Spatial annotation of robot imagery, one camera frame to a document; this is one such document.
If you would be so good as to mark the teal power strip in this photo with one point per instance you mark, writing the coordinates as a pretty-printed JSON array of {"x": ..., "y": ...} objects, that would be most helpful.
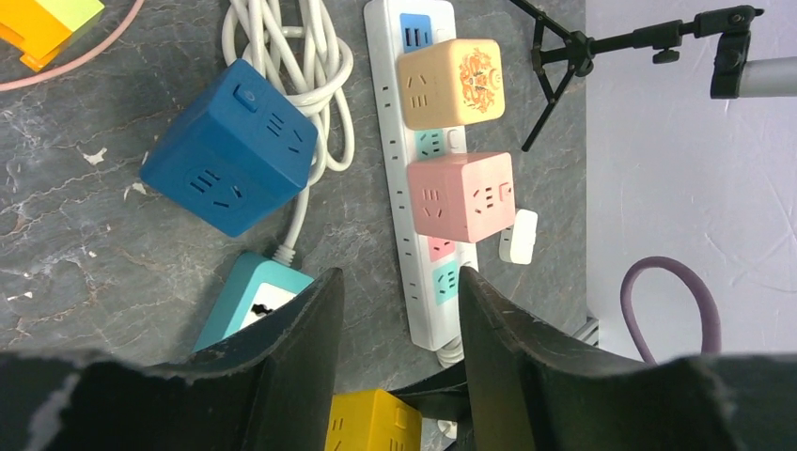
[{"x": 255, "y": 287}]

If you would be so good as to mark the white adapter plug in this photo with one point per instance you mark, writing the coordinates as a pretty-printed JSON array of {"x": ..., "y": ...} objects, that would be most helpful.
[{"x": 517, "y": 242}]

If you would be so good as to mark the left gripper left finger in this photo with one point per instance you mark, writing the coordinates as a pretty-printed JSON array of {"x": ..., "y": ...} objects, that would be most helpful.
[{"x": 266, "y": 387}]

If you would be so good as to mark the yellow cube socket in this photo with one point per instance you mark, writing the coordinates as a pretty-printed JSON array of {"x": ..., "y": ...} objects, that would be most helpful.
[{"x": 372, "y": 420}]

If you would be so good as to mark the blue cube socket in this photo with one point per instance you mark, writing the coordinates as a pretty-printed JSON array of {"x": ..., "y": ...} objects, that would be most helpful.
[{"x": 236, "y": 154}]

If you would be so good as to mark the yellow orange toy block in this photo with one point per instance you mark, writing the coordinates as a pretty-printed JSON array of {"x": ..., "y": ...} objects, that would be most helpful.
[{"x": 42, "y": 29}]

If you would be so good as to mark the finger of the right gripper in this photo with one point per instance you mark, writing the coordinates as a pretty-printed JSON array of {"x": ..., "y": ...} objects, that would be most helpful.
[{"x": 441, "y": 396}]

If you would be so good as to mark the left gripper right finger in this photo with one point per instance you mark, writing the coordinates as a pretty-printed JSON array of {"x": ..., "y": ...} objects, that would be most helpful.
[{"x": 532, "y": 387}]

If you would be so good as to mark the beige dragon cube socket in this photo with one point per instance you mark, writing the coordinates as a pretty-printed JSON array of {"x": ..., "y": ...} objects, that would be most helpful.
[{"x": 453, "y": 83}]

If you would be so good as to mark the black tripod stand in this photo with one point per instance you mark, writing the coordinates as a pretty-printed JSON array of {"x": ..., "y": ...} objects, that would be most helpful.
[{"x": 559, "y": 55}]

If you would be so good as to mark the pink cube socket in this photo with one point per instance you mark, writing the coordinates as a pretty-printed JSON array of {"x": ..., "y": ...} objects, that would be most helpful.
[{"x": 465, "y": 197}]

